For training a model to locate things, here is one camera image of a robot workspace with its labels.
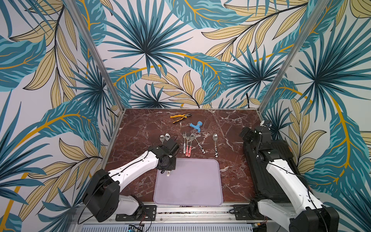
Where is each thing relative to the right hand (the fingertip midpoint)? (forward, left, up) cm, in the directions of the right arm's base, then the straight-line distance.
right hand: (250, 131), depth 81 cm
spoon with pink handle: (+10, +32, -20) cm, 39 cm away
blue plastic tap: (+19, +27, -19) cm, 38 cm away
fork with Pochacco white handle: (+12, +37, -20) cm, 44 cm away
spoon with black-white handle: (+9, +16, -19) cm, 26 cm away
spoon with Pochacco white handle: (+10, +49, -18) cm, 53 cm away
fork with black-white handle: (+4, +27, -20) cm, 34 cm away
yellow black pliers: (+30, +36, -19) cm, 51 cm away
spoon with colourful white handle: (+10, +53, -19) cm, 57 cm away
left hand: (-14, +46, -14) cm, 50 cm away
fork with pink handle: (0, +36, -19) cm, 41 cm away
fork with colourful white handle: (-17, +47, -14) cm, 52 cm away
